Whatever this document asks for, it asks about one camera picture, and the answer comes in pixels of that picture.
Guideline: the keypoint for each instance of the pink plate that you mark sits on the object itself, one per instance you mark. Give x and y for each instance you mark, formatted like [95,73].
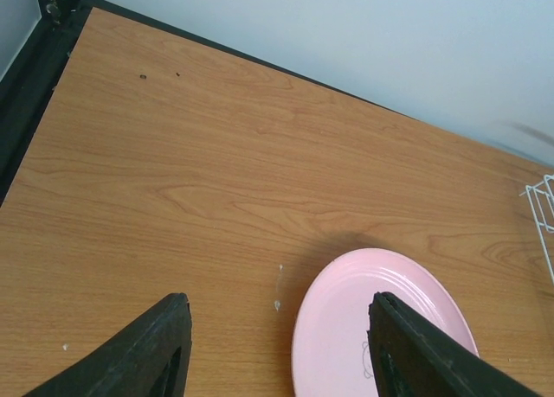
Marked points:
[330,350]

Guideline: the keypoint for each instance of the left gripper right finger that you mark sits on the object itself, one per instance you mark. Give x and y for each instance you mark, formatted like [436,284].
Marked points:
[410,356]

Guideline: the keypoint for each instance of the white wire dish rack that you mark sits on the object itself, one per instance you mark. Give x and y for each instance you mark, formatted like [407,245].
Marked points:
[540,199]

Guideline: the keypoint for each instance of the left black frame post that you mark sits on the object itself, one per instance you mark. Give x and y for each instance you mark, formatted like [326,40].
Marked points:
[29,83]

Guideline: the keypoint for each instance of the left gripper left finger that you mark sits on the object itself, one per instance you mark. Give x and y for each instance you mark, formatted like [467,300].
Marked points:
[149,357]

